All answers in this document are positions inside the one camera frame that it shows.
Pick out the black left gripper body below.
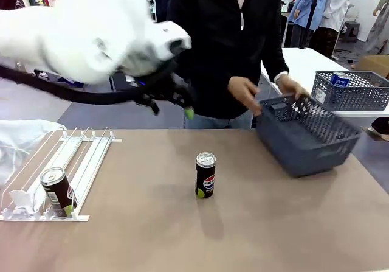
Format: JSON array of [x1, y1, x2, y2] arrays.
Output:
[[133, 61, 198, 106]]

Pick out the black Pepsi can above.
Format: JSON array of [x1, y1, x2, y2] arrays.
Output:
[[40, 166, 78, 220], [194, 152, 217, 199]]

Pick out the blue-grey plastic woven basket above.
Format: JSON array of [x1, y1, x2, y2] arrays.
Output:
[[256, 94, 363, 178], [311, 70, 389, 112]]

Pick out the blue soda can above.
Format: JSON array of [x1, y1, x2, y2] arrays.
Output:
[[329, 71, 351, 88]]

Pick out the person's left forearm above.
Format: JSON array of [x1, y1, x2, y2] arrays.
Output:
[[260, 25, 290, 83]]

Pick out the person's right hand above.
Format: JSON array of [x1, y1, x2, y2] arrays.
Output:
[[227, 75, 263, 117]]

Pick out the person's left hand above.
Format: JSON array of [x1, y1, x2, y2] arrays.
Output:
[[274, 73, 311, 102]]

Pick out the person's blue jeans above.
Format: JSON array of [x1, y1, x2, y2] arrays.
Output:
[[183, 110, 255, 130]]

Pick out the person in black jacket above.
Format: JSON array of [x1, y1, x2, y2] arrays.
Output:
[[166, 0, 290, 120]]

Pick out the white side table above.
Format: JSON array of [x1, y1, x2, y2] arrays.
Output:
[[260, 47, 389, 117]]

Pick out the white plastic bag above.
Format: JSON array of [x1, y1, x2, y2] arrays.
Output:
[[0, 119, 68, 187]]

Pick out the black coat stand pole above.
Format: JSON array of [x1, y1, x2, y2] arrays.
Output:
[[305, 0, 323, 31]]

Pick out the grey step stool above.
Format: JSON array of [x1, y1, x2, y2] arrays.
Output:
[[342, 21, 361, 43]]

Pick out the hanging white coat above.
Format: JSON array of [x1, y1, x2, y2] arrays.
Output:
[[318, 0, 357, 33]]

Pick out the bystander's foot with shoe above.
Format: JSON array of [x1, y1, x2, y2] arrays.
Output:
[[367, 116, 389, 142]]

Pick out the brown cardboard box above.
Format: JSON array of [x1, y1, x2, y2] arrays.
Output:
[[354, 54, 389, 78]]

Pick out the mannequin in grey dress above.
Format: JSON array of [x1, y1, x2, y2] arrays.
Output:
[[363, 0, 389, 57]]

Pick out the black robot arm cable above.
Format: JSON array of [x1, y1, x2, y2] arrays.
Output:
[[0, 65, 150, 106]]

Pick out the white wire can dispenser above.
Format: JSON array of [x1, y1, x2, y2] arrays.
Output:
[[0, 127, 123, 223]]

